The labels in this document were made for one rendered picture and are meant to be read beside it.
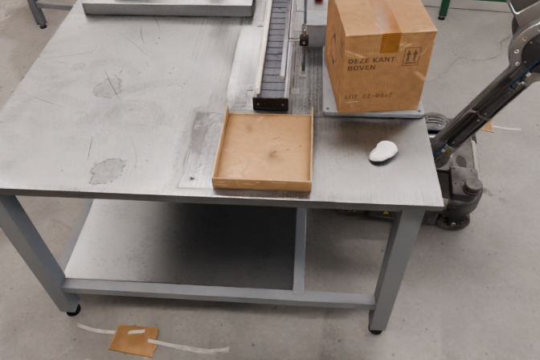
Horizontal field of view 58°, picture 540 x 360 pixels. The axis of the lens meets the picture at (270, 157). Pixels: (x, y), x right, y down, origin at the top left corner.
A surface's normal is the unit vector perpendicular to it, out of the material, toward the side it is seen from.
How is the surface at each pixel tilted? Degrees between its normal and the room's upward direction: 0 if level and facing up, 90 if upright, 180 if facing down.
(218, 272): 0
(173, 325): 0
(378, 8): 0
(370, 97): 90
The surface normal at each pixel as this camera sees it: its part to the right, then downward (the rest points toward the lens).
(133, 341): -0.04, -0.66
